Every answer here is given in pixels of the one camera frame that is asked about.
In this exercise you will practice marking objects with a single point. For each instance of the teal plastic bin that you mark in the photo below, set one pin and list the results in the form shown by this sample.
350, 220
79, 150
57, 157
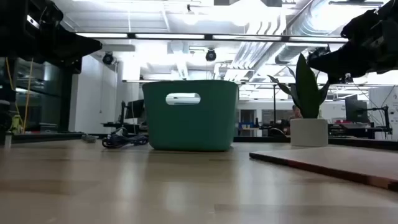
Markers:
192, 130

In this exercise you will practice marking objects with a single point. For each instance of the black hanging spotlight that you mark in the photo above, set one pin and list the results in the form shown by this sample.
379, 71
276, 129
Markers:
211, 55
108, 58

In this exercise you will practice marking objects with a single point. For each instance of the green snake plant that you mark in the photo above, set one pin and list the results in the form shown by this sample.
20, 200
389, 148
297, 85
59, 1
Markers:
306, 93

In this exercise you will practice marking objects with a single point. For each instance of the purple pen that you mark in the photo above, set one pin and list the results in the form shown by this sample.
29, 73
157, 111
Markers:
124, 142

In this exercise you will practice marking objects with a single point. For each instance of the person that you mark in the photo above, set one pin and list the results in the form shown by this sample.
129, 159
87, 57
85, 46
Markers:
296, 113

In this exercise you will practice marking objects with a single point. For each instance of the white plant pot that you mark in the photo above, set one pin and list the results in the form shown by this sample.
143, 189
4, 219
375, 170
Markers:
309, 132

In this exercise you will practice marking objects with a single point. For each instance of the small white cylinder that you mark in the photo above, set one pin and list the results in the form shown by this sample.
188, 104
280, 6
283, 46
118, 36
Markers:
8, 140

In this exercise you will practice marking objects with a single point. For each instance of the black aluminium table frame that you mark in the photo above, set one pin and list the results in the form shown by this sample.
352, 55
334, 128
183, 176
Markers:
46, 136

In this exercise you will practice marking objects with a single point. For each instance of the long ceiling light bar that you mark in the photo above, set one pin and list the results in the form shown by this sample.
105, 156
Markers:
168, 36

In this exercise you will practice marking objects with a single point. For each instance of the black computer monitor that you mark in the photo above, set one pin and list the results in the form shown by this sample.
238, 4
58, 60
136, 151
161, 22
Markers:
356, 109
135, 109

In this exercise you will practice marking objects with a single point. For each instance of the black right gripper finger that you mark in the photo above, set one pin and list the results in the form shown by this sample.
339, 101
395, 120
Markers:
342, 63
340, 79

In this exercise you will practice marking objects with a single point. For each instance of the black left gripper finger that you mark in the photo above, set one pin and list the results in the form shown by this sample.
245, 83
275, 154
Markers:
71, 48
76, 67

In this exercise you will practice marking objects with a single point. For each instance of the brown flat board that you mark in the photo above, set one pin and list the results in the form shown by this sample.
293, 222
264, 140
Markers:
342, 161

